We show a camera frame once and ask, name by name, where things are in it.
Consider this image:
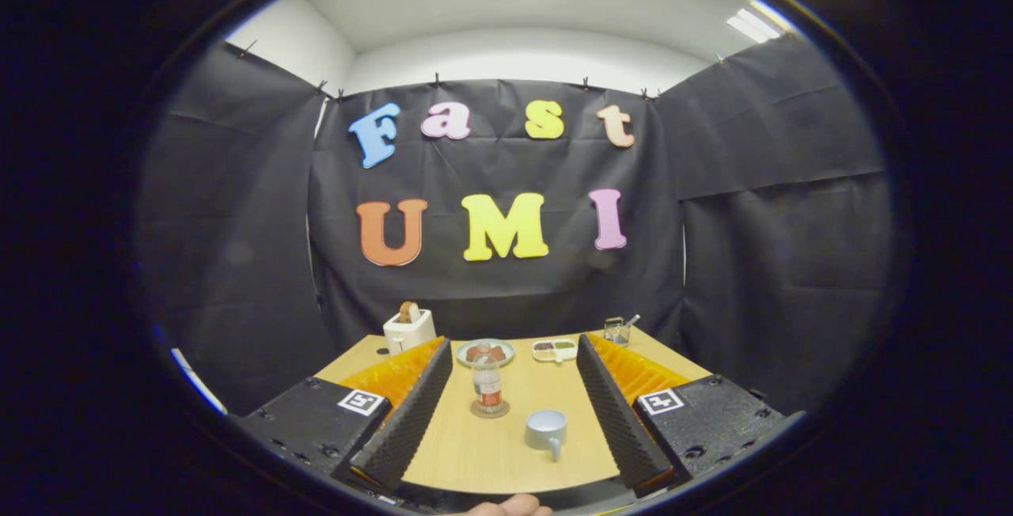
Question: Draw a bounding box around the white toaster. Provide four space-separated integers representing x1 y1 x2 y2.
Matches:
383 309 438 355

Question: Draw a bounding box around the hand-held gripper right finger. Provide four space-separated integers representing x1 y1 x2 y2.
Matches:
575 332 806 499

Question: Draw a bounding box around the small ceiling light panel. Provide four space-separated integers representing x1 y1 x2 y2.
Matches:
727 8 784 44

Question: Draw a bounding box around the clear juice bottle red label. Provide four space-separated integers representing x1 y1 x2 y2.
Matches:
471 342 504 415

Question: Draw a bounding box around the light green plate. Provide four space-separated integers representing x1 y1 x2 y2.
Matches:
455 338 516 369

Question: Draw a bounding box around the wooden table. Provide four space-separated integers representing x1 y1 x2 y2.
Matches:
314 326 713 495

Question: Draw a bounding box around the black backdrop cloth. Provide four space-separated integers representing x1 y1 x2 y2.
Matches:
136 32 893 418

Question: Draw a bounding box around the light blue cup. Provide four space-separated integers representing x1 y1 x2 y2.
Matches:
524 409 568 463

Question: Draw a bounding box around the white divided snack dish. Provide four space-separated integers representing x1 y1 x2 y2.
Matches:
531 338 579 364

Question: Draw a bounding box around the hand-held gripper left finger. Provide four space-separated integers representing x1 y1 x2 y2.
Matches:
230 336 454 493

